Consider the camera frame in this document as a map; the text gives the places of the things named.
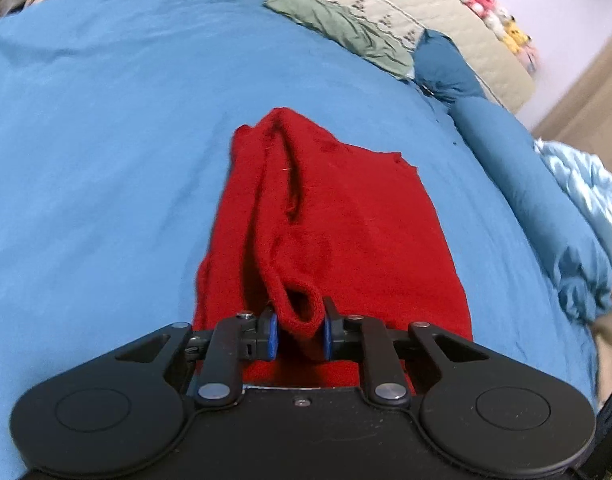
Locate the cream quilted headboard cover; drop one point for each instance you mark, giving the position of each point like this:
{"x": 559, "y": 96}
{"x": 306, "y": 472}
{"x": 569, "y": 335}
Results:
{"x": 436, "y": 15}

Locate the row of plush toys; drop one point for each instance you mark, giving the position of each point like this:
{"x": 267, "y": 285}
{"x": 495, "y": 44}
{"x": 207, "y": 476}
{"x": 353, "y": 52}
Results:
{"x": 491, "y": 10}

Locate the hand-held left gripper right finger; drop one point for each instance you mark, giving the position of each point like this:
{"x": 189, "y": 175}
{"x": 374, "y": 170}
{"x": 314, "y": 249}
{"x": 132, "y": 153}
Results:
{"x": 327, "y": 340}

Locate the light blue blanket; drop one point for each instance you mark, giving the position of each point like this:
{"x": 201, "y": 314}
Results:
{"x": 586, "y": 180}

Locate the red knit sweater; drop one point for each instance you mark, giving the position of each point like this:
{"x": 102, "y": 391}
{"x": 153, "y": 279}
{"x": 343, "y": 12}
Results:
{"x": 346, "y": 220}

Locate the blue duvet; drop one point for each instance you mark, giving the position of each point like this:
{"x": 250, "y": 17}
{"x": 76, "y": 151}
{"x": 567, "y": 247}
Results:
{"x": 531, "y": 195}

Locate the green pillow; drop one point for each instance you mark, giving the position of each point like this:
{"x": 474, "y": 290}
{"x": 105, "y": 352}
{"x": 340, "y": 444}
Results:
{"x": 346, "y": 25}

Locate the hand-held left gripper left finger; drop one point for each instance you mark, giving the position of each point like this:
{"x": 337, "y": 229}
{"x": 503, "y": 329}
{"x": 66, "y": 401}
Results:
{"x": 272, "y": 338}

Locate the dark blue pillow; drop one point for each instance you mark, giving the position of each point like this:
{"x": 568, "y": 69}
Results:
{"x": 443, "y": 67}

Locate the blue bed sheet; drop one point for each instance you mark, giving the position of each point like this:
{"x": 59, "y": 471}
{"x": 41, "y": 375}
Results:
{"x": 95, "y": 160}

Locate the beige curtain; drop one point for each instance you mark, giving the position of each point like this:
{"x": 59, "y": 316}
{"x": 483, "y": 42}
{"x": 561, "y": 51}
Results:
{"x": 581, "y": 105}

